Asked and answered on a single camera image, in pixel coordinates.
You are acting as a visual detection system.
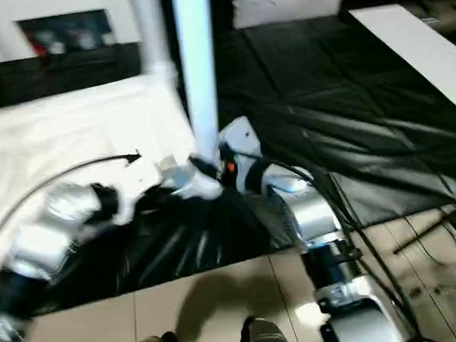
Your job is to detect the white plastic table leg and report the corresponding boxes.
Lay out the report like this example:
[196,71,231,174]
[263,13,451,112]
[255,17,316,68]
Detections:
[135,0,179,93]
[170,0,222,165]

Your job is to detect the white plastic table top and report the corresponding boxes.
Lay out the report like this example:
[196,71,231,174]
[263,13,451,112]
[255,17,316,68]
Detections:
[0,70,225,267]

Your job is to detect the black work mat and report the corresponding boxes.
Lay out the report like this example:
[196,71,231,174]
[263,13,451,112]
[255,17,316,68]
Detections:
[0,9,456,316]

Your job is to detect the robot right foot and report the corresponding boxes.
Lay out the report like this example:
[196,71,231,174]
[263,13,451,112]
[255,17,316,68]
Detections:
[240,313,293,342]

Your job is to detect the black stand leg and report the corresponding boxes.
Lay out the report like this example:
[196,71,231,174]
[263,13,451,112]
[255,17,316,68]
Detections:
[390,206,456,255]

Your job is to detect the white sideboard with glass doors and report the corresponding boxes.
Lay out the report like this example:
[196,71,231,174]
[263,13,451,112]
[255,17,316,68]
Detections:
[0,0,145,65]

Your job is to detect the white flat board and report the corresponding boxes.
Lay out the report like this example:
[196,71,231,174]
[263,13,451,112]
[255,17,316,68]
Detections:
[347,1,456,120]

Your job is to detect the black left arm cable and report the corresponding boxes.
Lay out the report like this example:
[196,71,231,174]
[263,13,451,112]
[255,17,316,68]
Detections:
[0,149,147,243]

